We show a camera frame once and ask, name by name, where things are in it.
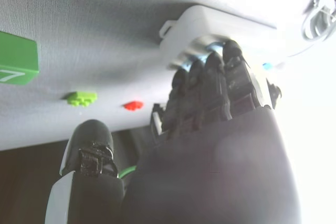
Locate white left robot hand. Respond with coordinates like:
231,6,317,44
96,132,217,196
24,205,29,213
44,39,302,224

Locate white power strip blue sockets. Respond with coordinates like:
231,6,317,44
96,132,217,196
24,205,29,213
159,5,286,78

